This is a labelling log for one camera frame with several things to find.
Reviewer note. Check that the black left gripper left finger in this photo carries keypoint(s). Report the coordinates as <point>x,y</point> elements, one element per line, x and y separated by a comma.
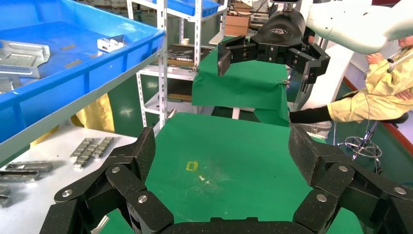
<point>129,181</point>

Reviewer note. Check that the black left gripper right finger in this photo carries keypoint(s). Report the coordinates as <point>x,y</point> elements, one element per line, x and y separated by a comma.
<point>342,181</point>

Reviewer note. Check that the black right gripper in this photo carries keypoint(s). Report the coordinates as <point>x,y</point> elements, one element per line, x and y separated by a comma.
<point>280,32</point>

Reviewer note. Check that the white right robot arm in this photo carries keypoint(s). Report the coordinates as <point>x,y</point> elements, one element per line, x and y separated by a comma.
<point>351,22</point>

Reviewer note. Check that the person bare hand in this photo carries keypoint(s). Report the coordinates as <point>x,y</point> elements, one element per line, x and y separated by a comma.
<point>405,95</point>
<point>375,58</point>

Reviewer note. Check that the green table cloth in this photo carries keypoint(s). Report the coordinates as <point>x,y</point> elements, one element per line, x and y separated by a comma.
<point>251,87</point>
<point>226,155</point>

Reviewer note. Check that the black stool chrome base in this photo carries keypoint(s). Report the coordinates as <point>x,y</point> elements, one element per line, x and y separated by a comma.
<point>364,147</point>

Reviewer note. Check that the brown cardboard box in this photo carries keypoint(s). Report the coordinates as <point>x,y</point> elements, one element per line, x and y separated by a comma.
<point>237,25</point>

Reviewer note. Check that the yellow tape square mark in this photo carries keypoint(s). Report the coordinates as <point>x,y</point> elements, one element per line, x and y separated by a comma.
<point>192,165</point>

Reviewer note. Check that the small white tape scrap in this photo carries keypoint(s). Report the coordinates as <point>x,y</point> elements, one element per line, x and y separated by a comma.
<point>201,178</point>

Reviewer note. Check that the yellow woven sack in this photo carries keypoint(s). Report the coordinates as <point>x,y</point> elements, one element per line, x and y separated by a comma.
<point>96,113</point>

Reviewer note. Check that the person in yellow coat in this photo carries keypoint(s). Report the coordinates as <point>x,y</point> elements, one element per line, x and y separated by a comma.
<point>380,103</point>

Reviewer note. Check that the white slotted angle rack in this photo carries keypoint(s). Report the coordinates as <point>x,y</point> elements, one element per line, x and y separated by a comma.
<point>162,97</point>

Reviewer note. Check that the small white cup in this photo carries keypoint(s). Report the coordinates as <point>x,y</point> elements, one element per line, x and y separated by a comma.
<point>185,41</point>

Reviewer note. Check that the grey metal shelf rack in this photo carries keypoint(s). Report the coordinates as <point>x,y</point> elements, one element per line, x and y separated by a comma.
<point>64,113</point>

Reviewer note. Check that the dark tray of brackets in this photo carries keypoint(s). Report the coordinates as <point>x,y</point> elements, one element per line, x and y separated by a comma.
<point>180,55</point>

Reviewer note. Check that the small blue plastic bin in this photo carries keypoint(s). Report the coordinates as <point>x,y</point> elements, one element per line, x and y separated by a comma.
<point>193,6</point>

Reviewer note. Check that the brown wooden plank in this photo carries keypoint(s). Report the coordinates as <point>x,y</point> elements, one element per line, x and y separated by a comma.
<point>179,97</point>

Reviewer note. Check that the metal brackets at table edge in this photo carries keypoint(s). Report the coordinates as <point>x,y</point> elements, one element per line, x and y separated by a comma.
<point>29,166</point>

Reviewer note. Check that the large blue plastic tray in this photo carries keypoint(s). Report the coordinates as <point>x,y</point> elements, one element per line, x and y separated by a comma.
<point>48,93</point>

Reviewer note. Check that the thin white tube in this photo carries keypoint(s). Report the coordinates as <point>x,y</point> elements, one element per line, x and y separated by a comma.
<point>400,58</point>

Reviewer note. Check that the grey tape strip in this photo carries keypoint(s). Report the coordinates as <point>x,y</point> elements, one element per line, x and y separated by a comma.
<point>73,63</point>
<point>94,55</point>
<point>67,47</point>

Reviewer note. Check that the notched silver metal rail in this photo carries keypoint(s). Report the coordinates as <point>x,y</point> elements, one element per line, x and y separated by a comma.
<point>84,159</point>
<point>82,148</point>
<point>17,175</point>
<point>104,147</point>

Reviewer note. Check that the white slotted metal bracket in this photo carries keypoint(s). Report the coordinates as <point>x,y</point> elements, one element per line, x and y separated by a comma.
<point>109,44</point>

